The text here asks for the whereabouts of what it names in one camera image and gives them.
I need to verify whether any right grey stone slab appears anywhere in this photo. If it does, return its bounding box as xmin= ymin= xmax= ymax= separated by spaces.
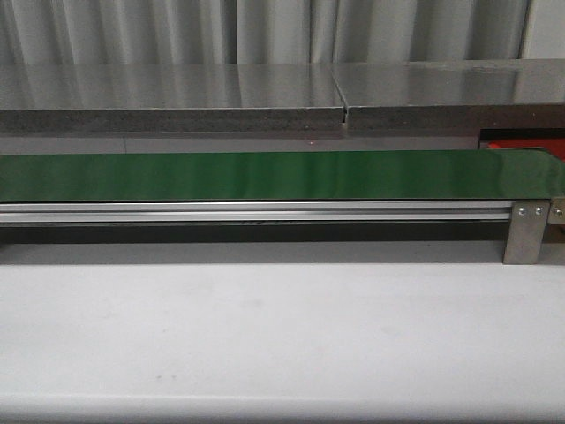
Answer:
xmin=332 ymin=59 xmax=564 ymax=133

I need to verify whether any grey stone slab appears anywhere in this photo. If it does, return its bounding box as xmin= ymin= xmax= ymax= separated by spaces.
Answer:
xmin=1 ymin=64 xmax=344 ymax=133
xmin=332 ymin=59 xmax=564 ymax=133

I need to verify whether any green conveyor belt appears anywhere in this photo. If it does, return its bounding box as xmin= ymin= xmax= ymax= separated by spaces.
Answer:
xmin=1 ymin=149 xmax=564 ymax=203

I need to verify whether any left grey stone slab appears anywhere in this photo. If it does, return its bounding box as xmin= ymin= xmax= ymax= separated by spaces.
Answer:
xmin=1 ymin=64 xmax=344 ymax=133

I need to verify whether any steel conveyor end plate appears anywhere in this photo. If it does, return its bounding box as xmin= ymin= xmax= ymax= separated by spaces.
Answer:
xmin=547 ymin=196 xmax=565 ymax=226

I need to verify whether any red plastic tray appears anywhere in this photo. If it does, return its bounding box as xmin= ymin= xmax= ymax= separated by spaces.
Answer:
xmin=486 ymin=139 xmax=565 ymax=161

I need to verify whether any grey pleated curtain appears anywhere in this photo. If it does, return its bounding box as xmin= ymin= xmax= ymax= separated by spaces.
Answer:
xmin=1 ymin=1 xmax=530 ymax=64

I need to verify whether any steel conveyor support bracket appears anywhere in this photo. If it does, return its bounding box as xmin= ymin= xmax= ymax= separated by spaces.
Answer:
xmin=503 ymin=201 xmax=550 ymax=265

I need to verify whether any aluminium conveyor side rail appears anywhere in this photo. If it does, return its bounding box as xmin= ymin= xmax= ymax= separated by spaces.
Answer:
xmin=1 ymin=201 xmax=513 ymax=224

